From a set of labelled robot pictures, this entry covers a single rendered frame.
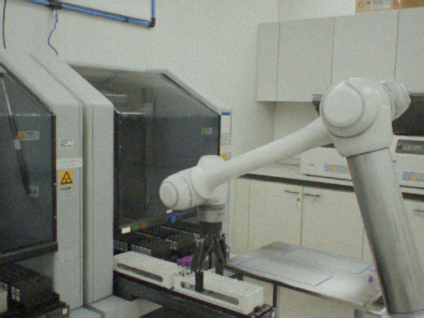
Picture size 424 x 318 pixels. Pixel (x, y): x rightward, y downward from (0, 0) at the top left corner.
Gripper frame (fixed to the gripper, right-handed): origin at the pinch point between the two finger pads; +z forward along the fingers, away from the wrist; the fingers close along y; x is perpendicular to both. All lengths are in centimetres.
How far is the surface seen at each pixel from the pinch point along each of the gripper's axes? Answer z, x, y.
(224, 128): -47, 38, 58
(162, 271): -0.1, 17.9, -3.6
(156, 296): 8.1, 17.7, -6.9
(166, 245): -0.9, 36.6, 18.0
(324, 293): 4.4, -29.3, 25.2
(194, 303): 5.8, 0.8, -6.8
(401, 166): -18, 8, 230
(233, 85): -76, 149, 222
